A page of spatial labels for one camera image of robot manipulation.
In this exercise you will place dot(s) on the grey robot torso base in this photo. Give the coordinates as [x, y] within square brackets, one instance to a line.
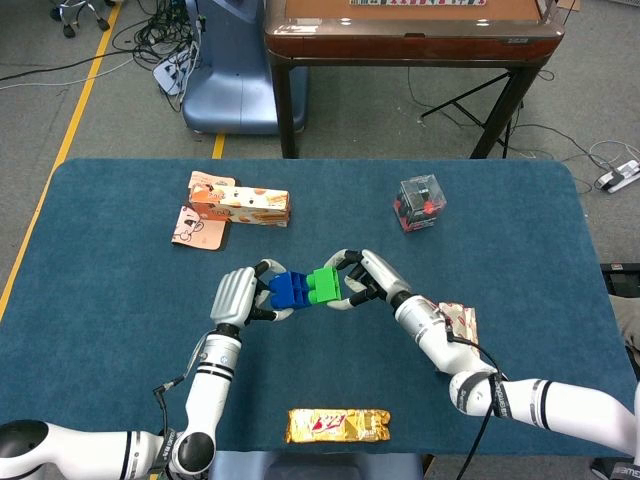
[315, 467]

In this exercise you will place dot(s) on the blue felt tablecloth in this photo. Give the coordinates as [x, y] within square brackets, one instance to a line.
[125, 280]

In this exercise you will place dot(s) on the orange egg roll box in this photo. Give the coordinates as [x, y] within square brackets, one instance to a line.
[240, 205]

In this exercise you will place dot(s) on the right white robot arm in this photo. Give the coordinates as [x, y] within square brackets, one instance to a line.
[550, 405]

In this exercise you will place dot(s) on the cartoon printed mouse pad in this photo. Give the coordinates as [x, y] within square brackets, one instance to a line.
[197, 232]

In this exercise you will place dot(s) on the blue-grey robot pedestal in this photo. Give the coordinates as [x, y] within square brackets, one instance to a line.
[235, 75]

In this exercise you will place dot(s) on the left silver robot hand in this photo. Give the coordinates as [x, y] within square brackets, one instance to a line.
[235, 297]

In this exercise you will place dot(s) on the gold snack package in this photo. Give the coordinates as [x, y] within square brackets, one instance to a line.
[337, 425]

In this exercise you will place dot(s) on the clear coffee capsule box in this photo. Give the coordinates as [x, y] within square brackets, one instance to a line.
[420, 205]

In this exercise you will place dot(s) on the face-up mahjong tile row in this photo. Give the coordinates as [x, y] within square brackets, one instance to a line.
[415, 2]

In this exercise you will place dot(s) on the blue toy block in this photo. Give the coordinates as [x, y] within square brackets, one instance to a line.
[285, 292]

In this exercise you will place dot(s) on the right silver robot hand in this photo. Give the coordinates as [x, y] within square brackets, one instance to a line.
[380, 277]

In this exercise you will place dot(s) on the white power strip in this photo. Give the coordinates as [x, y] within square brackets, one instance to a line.
[170, 75]
[617, 177]

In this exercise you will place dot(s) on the brown mahjong table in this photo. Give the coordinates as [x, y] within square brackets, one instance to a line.
[415, 40]

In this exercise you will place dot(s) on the black swivel stool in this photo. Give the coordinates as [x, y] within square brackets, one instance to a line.
[80, 15]

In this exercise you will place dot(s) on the silver red snack wrapper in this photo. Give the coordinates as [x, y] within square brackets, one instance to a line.
[462, 320]

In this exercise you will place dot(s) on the green toy block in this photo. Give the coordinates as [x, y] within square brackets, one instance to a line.
[327, 285]

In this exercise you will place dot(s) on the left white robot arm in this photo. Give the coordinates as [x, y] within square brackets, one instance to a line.
[210, 385]

